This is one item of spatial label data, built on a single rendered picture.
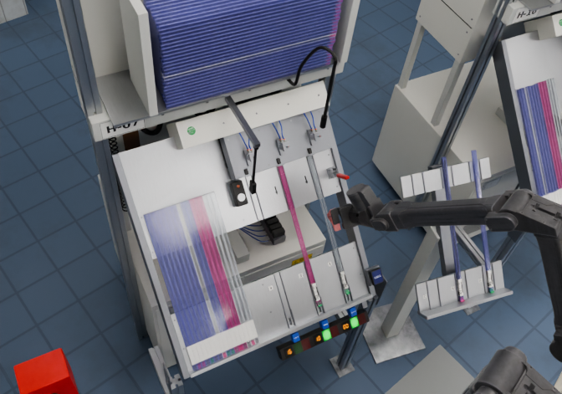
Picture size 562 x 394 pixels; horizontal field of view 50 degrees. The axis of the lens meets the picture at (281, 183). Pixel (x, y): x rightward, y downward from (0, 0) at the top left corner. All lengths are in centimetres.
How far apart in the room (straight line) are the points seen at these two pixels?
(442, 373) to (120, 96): 138
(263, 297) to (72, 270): 129
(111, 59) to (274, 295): 88
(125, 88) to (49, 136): 190
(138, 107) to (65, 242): 156
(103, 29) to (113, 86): 16
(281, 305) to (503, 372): 105
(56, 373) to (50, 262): 120
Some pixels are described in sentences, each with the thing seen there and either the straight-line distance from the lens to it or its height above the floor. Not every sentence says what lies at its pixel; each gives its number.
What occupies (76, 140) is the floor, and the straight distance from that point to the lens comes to 354.
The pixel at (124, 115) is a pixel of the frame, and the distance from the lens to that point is 165.
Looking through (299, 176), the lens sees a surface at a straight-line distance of 197.
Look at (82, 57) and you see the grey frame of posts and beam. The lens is 156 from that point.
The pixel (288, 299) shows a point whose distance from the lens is 201.
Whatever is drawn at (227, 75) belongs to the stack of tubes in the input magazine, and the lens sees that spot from 166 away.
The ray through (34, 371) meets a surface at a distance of 197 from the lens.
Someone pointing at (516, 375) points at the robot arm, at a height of 162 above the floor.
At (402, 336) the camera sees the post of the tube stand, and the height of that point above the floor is 1.
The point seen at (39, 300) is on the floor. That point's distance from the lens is 299.
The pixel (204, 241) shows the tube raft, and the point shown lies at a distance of 187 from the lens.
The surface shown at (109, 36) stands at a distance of 170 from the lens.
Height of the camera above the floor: 255
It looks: 51 degrees down
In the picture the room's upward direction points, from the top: 8 degrees clockwise
